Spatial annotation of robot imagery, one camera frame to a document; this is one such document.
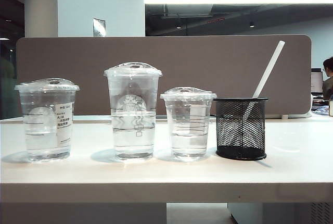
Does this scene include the black mesh pen holder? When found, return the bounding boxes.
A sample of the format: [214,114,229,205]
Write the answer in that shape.
[213,97,269,160]

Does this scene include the white drinking straw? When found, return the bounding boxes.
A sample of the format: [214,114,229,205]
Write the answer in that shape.
[233,40,286,144]

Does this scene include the small clear plastic cup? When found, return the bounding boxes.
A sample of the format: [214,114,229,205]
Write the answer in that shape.
[159,86,218,163]

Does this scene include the tall clear plastic cup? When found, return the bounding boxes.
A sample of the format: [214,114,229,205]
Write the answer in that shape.
[103,61,163,163]

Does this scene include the clear cup with white label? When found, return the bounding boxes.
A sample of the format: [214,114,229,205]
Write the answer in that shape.
[14,78,81,163]

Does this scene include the brown desk divider panel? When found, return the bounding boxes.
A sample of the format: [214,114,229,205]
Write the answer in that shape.
[16,34,313,117]

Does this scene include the long white ceiling light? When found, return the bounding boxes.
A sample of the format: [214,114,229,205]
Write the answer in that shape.
[144,0,333,5]

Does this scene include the white computer monitor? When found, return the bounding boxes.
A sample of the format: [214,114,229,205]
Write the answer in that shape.
[311,71,323,94]

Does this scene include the seated person with dark hair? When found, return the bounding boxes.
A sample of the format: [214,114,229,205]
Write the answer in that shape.
[322,56,333,100]

